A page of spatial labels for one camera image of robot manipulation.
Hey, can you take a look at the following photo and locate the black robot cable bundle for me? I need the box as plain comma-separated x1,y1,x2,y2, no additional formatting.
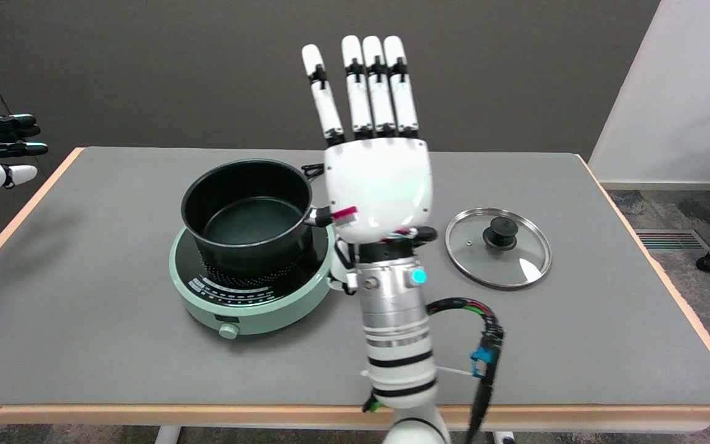
424,297,506,444

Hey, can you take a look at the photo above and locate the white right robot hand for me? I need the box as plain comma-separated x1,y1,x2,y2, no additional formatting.
301,35,439,295

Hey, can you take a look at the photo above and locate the black soup pot with handle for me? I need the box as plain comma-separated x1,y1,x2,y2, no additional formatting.
181,159,335,277

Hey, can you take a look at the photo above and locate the green round induction cooker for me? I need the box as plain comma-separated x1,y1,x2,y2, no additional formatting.
169,225,338,340

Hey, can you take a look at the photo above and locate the glass lid with black knob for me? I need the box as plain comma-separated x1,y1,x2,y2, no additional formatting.
444,207,553,290

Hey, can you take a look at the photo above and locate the floor vent grille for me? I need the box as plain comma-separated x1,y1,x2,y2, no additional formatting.
634,229,710,252

